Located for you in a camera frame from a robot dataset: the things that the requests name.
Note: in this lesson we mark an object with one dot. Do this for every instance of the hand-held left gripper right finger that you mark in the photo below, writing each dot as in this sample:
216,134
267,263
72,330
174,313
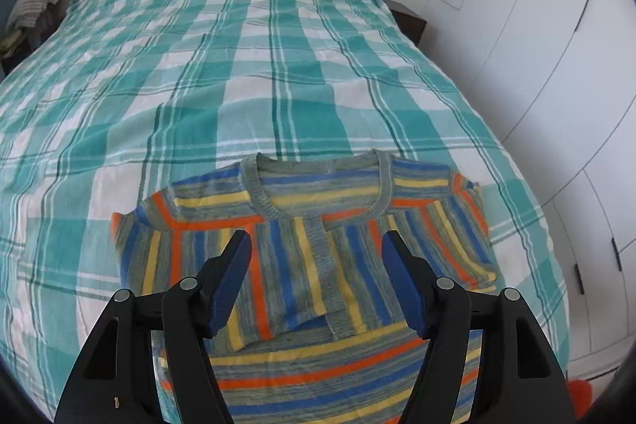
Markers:
405,285

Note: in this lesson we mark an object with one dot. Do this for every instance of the striped knit sweater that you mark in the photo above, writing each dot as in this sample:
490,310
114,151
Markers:
318,265

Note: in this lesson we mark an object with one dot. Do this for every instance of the bed with teal plaid blanket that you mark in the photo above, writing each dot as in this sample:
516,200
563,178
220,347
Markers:
198,81

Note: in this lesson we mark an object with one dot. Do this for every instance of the dark wooden nightstand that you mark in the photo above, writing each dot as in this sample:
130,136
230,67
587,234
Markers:
410,19

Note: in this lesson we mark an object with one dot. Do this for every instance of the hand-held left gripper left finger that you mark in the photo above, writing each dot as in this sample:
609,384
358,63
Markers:
228,285

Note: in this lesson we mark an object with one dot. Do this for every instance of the yellow green cloth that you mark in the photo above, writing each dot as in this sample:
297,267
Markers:
10,44

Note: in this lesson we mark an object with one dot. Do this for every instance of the white wardrobe doors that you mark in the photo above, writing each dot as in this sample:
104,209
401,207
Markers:
546,56

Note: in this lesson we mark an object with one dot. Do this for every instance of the orange knit blanket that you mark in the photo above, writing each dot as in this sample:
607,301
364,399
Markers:
579,394

